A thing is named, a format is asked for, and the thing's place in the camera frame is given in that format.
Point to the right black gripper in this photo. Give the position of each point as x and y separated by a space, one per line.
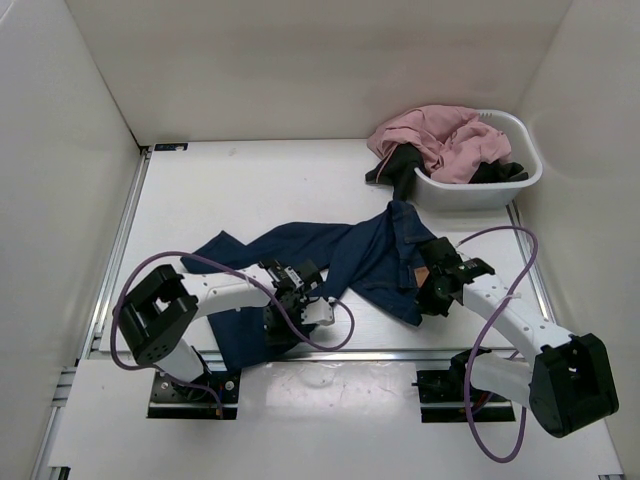
427 304

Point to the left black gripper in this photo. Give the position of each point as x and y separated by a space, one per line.
276 332

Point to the navy blue denim trousers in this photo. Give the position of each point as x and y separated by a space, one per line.
376 258

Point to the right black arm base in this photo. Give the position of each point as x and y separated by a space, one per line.
440 393

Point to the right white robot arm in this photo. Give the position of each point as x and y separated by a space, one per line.
565 380

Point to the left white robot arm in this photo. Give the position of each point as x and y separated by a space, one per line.
157 312

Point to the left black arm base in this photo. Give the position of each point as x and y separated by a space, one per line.
168 400

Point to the white plastic laundry basket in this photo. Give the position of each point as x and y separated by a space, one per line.
435 196

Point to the white front panel board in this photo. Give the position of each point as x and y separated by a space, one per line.
299 421

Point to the black garment with pink stripe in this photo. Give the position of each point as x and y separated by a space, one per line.
398 171

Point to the blue label sticker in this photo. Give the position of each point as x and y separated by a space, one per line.
171 147

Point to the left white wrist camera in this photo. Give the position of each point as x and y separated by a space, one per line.
318 312

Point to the left aluminium frame rail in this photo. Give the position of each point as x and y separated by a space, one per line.
94 328

